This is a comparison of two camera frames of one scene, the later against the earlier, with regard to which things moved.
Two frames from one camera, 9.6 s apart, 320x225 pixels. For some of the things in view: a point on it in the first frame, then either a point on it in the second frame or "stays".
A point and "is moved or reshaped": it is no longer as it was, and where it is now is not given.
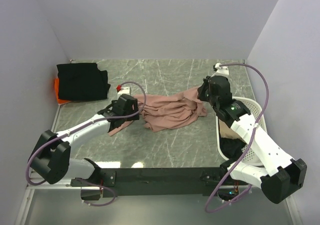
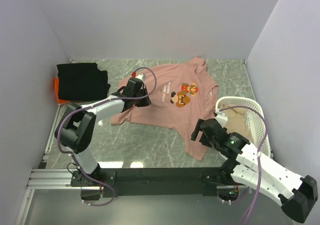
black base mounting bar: x=196 y=182 stays
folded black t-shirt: x=81 y=81 stays
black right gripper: x=201 y=89 → x=195 y=133
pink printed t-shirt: x=160 y=112 is moved or reshaped
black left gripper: x=135 y=107 → x=146 y=102
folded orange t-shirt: x=56 y=84 stays
